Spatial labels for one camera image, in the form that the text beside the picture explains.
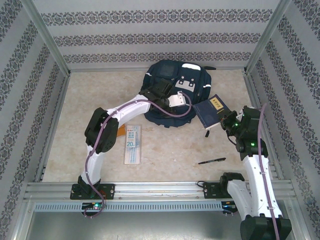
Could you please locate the black pen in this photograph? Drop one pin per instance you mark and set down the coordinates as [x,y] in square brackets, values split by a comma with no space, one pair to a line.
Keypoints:
[212,160]

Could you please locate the orange sticky note pad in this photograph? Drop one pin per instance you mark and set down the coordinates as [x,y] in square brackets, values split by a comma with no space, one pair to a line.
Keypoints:
[122,132]

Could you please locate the navy notebook yellow label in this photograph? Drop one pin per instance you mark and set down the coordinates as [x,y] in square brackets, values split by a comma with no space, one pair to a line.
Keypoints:
[207,112]

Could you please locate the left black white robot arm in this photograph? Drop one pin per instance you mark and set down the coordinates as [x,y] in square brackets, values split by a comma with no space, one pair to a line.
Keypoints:
[130,110]

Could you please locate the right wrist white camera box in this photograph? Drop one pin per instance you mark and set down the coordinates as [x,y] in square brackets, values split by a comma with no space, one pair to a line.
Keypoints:
[240,117]

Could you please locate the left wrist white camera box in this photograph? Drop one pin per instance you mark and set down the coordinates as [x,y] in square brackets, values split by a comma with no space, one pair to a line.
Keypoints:
[176,101]

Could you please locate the clear ruler stationery pack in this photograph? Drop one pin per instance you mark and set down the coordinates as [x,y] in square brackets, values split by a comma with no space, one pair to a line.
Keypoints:
[132,150]

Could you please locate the aluminium frame post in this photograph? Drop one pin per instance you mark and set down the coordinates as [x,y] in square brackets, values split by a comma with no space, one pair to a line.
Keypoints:
[267,35]
[47,40]

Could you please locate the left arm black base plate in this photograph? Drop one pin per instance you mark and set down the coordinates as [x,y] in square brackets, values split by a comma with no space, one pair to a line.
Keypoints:
[110,191]

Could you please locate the grey metal panel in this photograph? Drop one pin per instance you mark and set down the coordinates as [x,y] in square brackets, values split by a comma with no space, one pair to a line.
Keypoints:
[160,227]

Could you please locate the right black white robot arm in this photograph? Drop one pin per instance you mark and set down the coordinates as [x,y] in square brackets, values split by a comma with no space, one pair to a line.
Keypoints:
[260,180]

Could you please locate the aluminium rear frame bar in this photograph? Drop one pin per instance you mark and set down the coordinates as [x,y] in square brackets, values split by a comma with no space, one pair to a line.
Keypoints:
[112,69]

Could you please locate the aluminium side frame rail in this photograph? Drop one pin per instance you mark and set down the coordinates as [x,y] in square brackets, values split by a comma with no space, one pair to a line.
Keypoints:
[61,100]
[255,100]

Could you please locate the navy blue backpack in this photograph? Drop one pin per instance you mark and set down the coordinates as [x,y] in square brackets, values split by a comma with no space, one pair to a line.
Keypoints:
[197,75]

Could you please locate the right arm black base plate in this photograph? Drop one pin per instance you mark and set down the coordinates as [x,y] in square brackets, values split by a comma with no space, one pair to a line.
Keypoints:
[208,191]

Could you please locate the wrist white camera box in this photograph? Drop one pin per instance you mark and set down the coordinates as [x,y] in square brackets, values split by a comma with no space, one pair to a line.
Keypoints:
[176,101]
[240,117]

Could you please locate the aluminium mounting rail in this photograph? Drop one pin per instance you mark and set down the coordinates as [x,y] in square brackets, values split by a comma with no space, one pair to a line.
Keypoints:
[155,191]

